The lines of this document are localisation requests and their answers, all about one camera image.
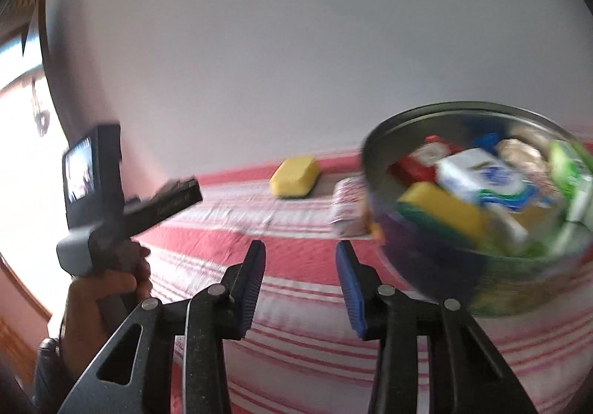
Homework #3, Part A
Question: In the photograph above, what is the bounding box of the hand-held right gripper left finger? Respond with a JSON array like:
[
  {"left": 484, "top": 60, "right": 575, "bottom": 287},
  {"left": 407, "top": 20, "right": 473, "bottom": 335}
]
[{"left": 56, "top": 240, "right": 267, "bottom": 414}]

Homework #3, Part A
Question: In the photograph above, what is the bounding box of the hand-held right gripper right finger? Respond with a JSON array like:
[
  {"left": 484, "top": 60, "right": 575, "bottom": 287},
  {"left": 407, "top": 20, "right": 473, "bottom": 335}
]
[{"left": 336, "top": 240, "right": 540, "bottom": 414}]

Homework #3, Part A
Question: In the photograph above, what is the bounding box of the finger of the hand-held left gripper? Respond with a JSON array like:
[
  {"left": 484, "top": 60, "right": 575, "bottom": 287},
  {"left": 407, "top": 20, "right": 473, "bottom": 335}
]
[{"left": 123, "top": 178, "right": 203, "bottom": 235}]

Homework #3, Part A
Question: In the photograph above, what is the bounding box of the red and white pack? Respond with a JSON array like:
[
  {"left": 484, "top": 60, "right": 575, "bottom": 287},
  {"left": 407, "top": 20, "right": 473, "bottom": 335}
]
[{"left": 329, "top": 177, "right": 374, "bottom": 239}]

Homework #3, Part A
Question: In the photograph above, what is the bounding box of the blue round tin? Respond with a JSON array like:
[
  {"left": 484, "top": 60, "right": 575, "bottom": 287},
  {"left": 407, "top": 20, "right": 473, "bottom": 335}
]
[{"left": 359, "top": 101, "right": 593, "bottom": 317}]

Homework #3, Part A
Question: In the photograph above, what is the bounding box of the red foil packet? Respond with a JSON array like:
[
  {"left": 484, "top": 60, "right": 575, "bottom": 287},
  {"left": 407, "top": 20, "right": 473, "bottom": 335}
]
[{"left": 388, "top": 135, "right": 460, "bottom": 186}]

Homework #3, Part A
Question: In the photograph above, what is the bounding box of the white and blue box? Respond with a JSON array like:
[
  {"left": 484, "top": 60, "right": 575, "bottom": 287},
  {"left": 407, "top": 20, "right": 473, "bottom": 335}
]
[{"left": 435, "top": 148, "right": 539, "bottom": 216}]

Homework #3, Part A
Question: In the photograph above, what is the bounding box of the brown paper packet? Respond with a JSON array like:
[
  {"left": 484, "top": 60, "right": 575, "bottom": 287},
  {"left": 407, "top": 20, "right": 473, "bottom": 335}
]
[{"left": 495, "top": 138, "right": 557, "bottom": 193}]

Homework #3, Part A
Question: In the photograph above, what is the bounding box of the green and white pack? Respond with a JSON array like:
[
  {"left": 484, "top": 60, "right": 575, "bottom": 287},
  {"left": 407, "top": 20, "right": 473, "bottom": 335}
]
[{"left": 549, "top": 140, "right": 593, "bottom": 221}]

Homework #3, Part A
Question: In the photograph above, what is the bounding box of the person's left hand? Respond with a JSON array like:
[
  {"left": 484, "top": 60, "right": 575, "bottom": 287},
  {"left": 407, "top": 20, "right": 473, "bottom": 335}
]
[{"left": 60, "top": 242, "right": 153, "bottom": 378}]

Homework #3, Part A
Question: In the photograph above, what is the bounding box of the red striped bedspread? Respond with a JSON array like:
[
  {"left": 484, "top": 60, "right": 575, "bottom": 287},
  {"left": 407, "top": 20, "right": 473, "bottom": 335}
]
[{"left": 134, "top": 131, "right": 593, "bottom": 414}]

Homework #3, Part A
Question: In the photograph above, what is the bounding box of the dark hanging ornament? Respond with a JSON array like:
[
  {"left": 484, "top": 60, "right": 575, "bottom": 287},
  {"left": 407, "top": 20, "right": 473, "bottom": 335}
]
[{"left": 30, "top": 78, "right": 50, "bottom": 138}]

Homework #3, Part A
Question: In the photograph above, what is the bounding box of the yellow and green sponge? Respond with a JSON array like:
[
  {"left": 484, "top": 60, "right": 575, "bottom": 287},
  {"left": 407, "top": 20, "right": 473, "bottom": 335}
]
[{"left": 397, "top": 181, "right": 488, "bottom": 249}]

